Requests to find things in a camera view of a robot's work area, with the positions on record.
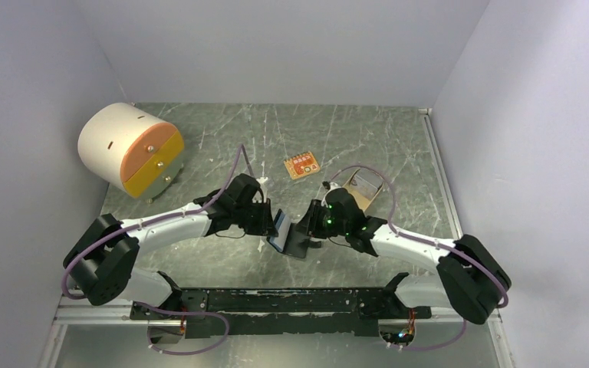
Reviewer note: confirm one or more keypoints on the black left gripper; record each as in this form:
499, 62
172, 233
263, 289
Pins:
266, 227

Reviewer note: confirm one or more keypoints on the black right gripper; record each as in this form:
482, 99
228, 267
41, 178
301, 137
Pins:
312, 228

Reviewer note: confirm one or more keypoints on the black leather card holder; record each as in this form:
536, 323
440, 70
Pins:
289, 240

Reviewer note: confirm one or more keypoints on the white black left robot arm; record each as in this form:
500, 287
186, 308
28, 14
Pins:
102, 266

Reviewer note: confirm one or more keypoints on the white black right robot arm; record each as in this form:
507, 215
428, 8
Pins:
462, 273

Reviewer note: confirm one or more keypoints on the beige oval tray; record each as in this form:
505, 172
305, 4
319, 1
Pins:
364, 200

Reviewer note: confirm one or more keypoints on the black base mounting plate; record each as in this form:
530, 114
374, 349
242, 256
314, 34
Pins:
205, 313

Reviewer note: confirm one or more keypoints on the round cabinet with coloured drawers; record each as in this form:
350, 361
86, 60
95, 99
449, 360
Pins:
132, 150

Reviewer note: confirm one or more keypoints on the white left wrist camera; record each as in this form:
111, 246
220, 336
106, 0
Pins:
263, 181

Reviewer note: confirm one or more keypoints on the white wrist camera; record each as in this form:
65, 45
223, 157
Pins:
329, 185
263, 181

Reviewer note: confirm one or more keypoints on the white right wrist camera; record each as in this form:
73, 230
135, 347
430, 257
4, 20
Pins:
329, 185

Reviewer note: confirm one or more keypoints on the aluminium frame rail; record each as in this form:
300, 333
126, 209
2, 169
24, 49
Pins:
461, 274

